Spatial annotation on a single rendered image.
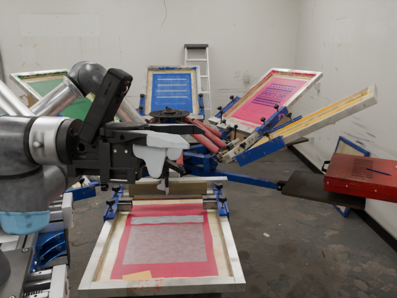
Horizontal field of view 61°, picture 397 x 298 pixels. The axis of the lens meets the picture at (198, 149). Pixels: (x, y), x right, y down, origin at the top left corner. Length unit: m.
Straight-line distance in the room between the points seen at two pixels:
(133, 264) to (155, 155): 1.05
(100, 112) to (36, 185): 0.17
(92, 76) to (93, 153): 0.88
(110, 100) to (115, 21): 5.33
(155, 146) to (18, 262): 0.68
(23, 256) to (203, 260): 0.70
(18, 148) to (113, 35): 5.30
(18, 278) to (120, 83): 0.63
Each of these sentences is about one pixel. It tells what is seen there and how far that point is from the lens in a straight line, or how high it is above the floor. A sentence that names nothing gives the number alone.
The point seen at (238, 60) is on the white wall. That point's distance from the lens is 5.81.
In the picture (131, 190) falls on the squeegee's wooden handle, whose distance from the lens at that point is 1.80.
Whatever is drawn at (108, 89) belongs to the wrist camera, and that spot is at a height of 1.74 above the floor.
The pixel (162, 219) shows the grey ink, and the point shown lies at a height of 0.96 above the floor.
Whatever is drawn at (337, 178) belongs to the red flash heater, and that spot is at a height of 1.10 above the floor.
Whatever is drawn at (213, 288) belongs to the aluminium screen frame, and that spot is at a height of 0.97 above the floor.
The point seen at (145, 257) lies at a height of 0.96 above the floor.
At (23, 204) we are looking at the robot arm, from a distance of 0.60.
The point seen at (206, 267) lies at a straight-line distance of 1.42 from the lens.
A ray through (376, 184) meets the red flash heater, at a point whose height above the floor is 1.10.
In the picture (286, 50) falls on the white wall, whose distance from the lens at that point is 5.99.
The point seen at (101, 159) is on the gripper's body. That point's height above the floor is 1.64.
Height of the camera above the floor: 1.80
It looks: 18 degrees down
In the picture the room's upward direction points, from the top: straight up
